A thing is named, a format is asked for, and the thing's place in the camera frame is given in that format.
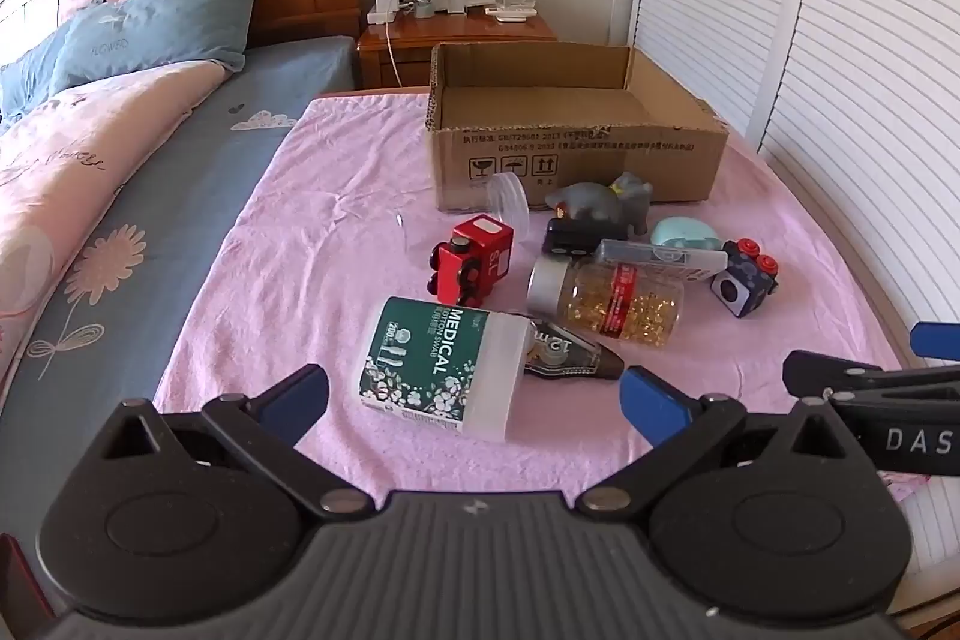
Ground light blue oval case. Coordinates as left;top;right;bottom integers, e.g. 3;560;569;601
649;217;722;251

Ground green white cotton swab box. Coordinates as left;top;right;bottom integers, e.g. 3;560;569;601
354;296;532;442

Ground dark red object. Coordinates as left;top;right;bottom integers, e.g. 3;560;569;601
0;531;57;622

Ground clear bottle of gold capsules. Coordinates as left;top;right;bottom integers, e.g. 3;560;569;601
527;255;687;350

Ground wooden nightstand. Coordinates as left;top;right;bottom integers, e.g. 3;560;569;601
356;14;560;90

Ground red toy fire truck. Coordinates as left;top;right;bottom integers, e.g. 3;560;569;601
427;216;517;307

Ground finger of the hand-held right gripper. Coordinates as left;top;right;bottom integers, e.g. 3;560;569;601
782;350;960;417
910;321;960;357

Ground large blue pillow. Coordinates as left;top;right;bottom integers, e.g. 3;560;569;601
52;0;267;90

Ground clear plastic case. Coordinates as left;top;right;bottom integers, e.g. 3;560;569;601
598;239;727;283

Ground black toy car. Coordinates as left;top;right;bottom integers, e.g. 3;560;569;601
543;217;612;259

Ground blue cube toy red knobs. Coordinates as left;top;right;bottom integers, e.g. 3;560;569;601
711;237;781;319

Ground brown cardboard box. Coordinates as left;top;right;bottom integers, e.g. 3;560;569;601
424;42;730;214

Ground white charging cable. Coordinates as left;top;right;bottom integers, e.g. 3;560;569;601
384;17;402;88

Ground clear plastic cup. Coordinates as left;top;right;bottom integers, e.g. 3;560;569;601
390;175;530;255

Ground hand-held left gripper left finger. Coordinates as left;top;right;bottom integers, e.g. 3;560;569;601
101;364;374;522

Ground dark brown correction tape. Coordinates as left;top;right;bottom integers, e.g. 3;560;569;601
523;317;626;382

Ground pink quilt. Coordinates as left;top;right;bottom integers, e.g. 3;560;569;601
0;61;230;386

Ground grey animal toy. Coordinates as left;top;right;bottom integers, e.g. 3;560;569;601
546;171;652;238

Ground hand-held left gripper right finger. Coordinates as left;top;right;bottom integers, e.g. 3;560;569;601
574;366;863;522

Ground pink cloth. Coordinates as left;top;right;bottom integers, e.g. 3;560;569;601
152;89;908;498

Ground wooden table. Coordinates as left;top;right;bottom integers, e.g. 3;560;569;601
315;86;434;101

